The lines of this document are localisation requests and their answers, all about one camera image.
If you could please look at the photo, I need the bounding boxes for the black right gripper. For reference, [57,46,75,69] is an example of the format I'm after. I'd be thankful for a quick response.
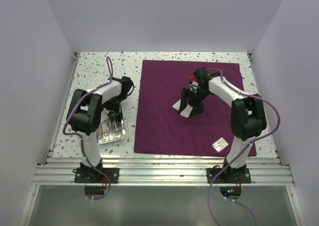
[178,87,212,117]

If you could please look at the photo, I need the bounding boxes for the white gauze pad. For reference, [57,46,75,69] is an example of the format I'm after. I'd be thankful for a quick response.
[172,100,181,111]
[180,105,193,118]

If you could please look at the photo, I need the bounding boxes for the steel forceps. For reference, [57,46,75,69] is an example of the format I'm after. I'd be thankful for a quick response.
[111,114,122,134]
[104,118,113,141]

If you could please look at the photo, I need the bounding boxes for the steel instrument tray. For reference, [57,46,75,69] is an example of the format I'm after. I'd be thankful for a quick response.
[96,107,126,145]

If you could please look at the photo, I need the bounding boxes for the purple cloth mat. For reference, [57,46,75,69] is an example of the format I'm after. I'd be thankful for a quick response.
[134,60,244,157]

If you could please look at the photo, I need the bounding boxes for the clear plastic sachet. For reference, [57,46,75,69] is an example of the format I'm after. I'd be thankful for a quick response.
[212,137,229,152]

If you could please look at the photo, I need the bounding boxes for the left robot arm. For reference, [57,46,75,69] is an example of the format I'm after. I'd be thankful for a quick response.
[63,76,134,183]

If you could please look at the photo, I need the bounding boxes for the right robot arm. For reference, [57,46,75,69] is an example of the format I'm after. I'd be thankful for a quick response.
[172,67,267,183]

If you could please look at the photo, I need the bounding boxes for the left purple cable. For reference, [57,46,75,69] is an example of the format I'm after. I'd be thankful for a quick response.
[61,56,115,201]

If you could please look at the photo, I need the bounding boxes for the purple cable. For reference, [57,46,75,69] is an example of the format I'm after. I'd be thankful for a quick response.
[207,68,282,226]
[61,56,115,201]

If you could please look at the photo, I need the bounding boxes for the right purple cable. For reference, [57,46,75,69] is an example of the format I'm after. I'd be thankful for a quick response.
[207,68,282,226]

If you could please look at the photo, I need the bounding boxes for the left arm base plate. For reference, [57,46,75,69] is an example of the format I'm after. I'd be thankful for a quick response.
[72,168,120,184]

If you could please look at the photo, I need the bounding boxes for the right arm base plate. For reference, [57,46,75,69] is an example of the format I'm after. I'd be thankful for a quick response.
[206,167,252,184]

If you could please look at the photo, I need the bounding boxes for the aluminium rail frame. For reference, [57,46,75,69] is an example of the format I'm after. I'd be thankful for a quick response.
[18,52,304,226]

